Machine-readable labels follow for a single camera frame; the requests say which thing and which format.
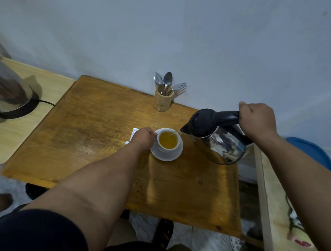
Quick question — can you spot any steel kettle with black handle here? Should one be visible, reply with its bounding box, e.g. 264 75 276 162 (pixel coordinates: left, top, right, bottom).
180 109 253 165

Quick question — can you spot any black table leg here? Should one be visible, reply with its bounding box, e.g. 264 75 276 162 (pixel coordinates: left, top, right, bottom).
25 183 49 200
152 218 174 249

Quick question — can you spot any white paper packet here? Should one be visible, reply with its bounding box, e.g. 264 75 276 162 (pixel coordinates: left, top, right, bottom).
125 128 140 145

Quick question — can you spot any person's right hand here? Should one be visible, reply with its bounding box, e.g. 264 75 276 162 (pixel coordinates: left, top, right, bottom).
238 101 278 141

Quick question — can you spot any person's black sleeve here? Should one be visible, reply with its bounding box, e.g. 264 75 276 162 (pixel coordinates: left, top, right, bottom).
0 209 89 251

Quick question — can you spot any white saucer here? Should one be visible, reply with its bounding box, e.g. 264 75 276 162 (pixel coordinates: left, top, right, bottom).
150 137 184 162

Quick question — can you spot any black appliance base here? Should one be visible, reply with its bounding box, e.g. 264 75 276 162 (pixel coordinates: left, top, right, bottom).
0 92 40 119

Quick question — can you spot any wooden cutlery holder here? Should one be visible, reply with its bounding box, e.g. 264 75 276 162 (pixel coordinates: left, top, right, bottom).
154 85 174 112

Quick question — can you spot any yellow tea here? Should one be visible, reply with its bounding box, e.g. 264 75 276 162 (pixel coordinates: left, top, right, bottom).
159 131 178 149

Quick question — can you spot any white tea cup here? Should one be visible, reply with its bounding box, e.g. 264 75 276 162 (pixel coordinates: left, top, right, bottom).
155 128 181 153

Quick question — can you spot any person's left forearm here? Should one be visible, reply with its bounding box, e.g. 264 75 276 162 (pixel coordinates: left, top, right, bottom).
19 142 153 251

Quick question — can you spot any person's left hand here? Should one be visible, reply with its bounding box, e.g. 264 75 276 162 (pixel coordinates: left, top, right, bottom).
130 127 158 153

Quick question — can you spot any metal spoon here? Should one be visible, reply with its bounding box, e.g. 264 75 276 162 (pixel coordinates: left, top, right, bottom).
154 72 163 95
163 72 173 91

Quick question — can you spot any blue plastic chair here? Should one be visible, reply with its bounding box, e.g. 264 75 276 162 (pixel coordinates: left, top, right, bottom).
284 137 331 171

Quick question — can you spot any person's right forearm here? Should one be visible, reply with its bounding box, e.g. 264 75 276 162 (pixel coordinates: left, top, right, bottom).
255 130 331 251

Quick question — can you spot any metal fork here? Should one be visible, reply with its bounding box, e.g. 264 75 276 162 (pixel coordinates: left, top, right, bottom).
165 82 187 96

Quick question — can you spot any steel appliance with glass lid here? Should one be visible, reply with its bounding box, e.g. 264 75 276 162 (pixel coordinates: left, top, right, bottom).
0 43 34 114

